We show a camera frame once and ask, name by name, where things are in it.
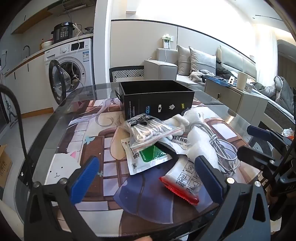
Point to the beige side cabinet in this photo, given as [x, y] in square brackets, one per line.
[231, 99]

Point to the beige sofa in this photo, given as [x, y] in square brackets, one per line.
[161, 69]

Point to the wide grey cushion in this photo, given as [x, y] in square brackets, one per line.
[202, 61]

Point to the black pressure cooker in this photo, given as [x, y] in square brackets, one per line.
[63, 31]

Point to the patterned black and white chair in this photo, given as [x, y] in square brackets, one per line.
[127, 73]

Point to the green and white sachet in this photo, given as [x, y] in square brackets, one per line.
[148, 160]

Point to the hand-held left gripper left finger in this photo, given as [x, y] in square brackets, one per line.
[84, 180]

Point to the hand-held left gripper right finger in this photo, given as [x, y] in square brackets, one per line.
[208, 179]

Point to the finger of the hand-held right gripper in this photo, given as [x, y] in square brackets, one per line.
[251, 154]
[259, 132]

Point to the white packet with red edge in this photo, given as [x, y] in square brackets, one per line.
[182, 176]

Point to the wall socket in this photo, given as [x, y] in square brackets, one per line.
[4, 52]

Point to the black faucet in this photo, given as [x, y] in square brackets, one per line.
[27, 47]

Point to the white plush toy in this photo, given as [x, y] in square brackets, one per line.
[179, 120]

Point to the brown cardboard box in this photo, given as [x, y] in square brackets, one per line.
[4, 166]

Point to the white washing machine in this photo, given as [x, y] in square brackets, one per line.
[78, 58]

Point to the black jacket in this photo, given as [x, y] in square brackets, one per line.
[224, 68]

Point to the blue flat item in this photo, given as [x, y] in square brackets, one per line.
[219, 80]

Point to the grey fluffy throw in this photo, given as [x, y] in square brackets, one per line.
[198, 76]

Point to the small white box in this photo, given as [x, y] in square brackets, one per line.
[249, 87]

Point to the white bowl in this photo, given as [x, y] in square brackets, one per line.
[47, 44]

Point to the black cardboard box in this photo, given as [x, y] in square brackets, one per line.
[157, 102]

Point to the crumpled clear wrapper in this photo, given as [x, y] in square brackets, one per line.
[288, 132]

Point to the narrow beige cushion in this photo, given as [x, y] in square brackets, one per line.
[183, 60]

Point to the grey down jacket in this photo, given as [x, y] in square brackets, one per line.
[279, 92]

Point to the white wall cabinet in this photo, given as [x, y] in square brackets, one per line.
[32, 14]

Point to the mop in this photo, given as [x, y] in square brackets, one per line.
[11, 113]

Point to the printed table mat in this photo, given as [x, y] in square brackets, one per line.
[92, 148]

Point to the beige cup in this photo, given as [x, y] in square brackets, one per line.
[241, 81]

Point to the white counter cabinet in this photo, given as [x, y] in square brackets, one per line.
[27, 83]

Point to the range hood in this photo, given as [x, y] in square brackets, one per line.
[79, 2]

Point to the white printed sachet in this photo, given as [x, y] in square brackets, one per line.
[182, 144]

